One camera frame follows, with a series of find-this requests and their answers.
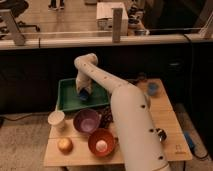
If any blue cup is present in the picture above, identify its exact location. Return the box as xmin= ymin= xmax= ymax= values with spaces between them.
xmin=147 ymin=82 xmax=159 ymax=96

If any purple bowl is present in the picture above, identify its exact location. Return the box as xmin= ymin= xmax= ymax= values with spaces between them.
xmin=73 ymin=109 xmax=100 ymax=134

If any left railing post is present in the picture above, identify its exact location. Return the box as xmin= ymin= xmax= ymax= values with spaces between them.
xmin=0 ymin=9 xmax=25 ymax=46

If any black office chair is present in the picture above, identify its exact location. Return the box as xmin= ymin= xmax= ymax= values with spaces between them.
xmin=0 ymin=0 xmax=40 ymax=33

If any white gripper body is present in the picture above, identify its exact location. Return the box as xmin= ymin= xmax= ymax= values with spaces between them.
xmin=76 ymin=72 xmax=92 ymax=94

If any white cardboard box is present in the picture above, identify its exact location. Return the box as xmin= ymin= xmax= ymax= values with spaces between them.
xmin=96 ymin=2 xmax=128 ymax=35

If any centre railing post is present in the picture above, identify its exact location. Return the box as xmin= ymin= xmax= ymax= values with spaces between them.
xmin=112 ymin=8 xmax=123 ymax=43

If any white egg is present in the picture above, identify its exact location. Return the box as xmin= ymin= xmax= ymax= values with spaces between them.
xmin=96 ymin=140 xmax=107 ymax=152

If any black cable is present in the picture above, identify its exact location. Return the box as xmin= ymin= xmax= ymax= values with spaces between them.
xmin=182 ymin=33 xmax=211 ymax=160

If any green plastic tray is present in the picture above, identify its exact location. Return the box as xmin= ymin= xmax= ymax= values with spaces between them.
xmin=57 ymin=78 xmax=109 ymax=112

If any blue sponge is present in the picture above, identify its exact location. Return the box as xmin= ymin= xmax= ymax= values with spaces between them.
xmin=79 ymin=89 xmax=89 ymax=101

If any railing post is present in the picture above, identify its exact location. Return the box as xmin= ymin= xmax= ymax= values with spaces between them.
xmin=0 ymin=9 xmax=25 ymax=46
xmin=112 ymin=8 xmax=123 ymax=43

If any orange bowl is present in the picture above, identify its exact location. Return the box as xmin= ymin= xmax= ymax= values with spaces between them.
xmin=88 ymin=128 xmax=115 ymax=157

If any small wooden table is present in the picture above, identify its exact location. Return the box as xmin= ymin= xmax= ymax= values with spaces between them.
xmin=44 ymin=87 xmax=192 ymax=167

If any white paper cup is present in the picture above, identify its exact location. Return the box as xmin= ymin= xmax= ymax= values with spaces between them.
xmin=48 ymin=110 xmax=65 ymax=131

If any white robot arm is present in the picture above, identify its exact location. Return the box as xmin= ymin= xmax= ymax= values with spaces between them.
xmin=74 ymin=53 xmax=171 ymax=171

